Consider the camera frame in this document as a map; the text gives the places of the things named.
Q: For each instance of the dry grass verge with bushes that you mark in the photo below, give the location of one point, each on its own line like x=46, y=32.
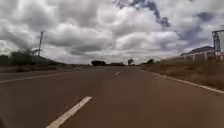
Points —
x=193, y=70

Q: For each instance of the lone distant tree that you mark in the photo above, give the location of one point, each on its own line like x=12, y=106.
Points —
x=130, y=62

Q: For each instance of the distant dark tree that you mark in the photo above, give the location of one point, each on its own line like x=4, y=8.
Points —
x=150, y=61

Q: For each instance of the distant low tree line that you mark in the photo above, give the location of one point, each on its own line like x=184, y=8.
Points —
x=100, y=63

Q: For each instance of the row of dark trees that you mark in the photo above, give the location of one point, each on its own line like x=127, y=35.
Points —
x=23, y=58

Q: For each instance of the utility pole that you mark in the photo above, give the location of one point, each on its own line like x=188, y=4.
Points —
x=40, y=45

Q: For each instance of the roadside sign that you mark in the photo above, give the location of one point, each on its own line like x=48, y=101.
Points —
x=216, y=42

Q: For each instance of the long low building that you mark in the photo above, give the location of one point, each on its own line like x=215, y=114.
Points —
x=200, y=50

